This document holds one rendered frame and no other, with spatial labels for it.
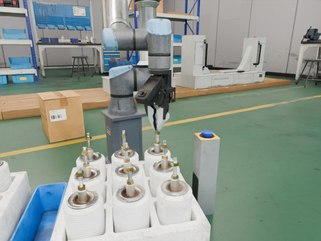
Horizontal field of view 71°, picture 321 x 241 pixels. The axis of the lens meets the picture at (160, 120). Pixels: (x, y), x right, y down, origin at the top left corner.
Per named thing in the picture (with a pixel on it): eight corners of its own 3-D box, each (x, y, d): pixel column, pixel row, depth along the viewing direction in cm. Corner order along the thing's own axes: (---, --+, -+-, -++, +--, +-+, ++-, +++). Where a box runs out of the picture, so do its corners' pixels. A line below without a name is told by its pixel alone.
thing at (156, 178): (145, 210, 79) (144, 163, 74) (169, 202, 84) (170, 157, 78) (158, 228, 71) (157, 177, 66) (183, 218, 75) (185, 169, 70)
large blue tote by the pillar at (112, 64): (108, 77, 531) (107, 60, 520) (124, 75, 554) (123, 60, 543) (117, 79, 492) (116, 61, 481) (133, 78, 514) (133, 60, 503)
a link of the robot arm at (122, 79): (110, 91, 119) (108, 64, 115) (135, 90, 121) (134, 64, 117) (109, 95, 108) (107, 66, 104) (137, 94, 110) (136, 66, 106)
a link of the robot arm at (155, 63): (163, 56, 69) (141, 56, 73) (163, 71, 71) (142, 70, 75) (175, 56, 75) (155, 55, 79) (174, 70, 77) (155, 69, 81)
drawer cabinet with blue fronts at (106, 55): (98, 72, 627) (96, 46, 606) (114, 71, 649) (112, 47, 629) (104, 74, 578) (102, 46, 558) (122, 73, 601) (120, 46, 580)
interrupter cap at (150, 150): (170, 149, 85) (170, 147, 85) (163, 158, 78) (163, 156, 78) (152, 146, 88) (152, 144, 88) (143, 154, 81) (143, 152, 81)
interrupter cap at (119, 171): (112, 168, 72) (112, 166, 71) (135, 163, 74) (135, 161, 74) (117, 180, 65) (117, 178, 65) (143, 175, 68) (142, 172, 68)
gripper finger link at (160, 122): (172, 128, 83) (172, 104, 80) (164, 133, 78) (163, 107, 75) (165, 127, 84) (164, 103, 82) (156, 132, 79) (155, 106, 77)
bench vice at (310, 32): (312, 41, 423) (314, 27, 416) (322, 41, 409) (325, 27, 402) (299, 41, 403) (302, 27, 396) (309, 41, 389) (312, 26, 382)
